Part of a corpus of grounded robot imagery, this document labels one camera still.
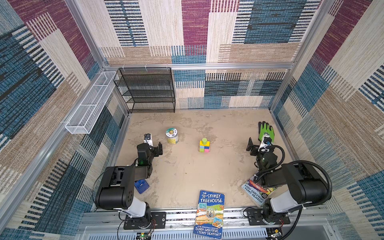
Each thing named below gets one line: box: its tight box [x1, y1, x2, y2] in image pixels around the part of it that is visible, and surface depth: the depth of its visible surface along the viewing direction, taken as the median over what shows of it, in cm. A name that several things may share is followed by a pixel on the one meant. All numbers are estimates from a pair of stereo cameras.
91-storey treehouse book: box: [193, 189, 225, 240], surface depth 74 cm
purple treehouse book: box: [240, 175, 277, 207], surface depth 81 cm
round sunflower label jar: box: [165, 127, 179, 145], surface depth 99 cm
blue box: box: [134, 179, 150, 194], surface depth 82 cm
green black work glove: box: [258, 121, 275, 143], surface depth 109 cm
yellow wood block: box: [199, 140, 210, 147], surface depth 96 cm
